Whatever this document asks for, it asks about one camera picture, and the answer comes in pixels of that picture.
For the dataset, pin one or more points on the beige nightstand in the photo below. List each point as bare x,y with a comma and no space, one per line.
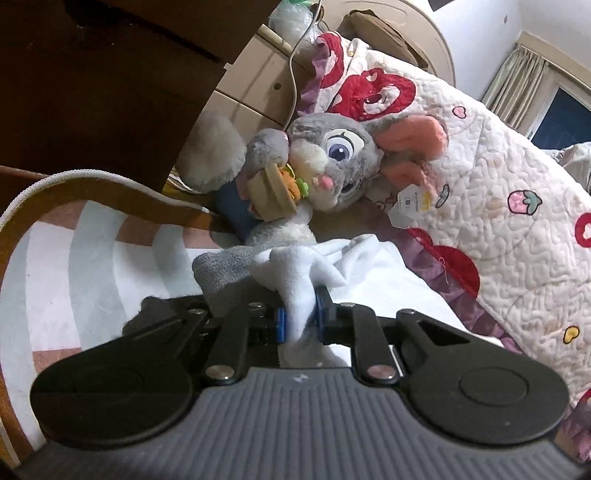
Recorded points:
254,78

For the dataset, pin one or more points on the beige headboard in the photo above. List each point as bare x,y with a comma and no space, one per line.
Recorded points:
415,23

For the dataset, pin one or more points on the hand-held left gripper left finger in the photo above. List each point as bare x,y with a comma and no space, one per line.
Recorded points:
281,325

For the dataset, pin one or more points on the pale pillow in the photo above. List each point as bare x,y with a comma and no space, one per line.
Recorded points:
577,161

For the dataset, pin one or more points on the dark wooden wardrobe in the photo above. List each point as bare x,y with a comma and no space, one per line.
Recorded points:
115,83

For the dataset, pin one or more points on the brown cushion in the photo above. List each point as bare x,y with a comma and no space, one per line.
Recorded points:
383,32

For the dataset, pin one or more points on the grey knit cloth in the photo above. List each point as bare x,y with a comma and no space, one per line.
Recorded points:
221,272

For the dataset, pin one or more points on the grey plush rabbit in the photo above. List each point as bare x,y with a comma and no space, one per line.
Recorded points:
323,138

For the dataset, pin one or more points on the strawberry print quilt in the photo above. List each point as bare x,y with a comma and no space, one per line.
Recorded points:
508,161

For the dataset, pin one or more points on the clear plastic bag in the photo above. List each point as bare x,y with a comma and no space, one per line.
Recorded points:
291,21

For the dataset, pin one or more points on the dark window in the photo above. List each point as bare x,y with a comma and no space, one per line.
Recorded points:
568,115

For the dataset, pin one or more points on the cardboard box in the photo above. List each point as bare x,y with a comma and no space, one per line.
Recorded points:
360,221

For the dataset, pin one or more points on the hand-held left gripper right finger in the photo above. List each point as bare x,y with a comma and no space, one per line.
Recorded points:
321,325

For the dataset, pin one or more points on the white t-shirt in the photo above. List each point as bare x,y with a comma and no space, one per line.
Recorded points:
300,277

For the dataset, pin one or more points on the beige curtain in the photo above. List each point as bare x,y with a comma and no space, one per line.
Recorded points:
517,78

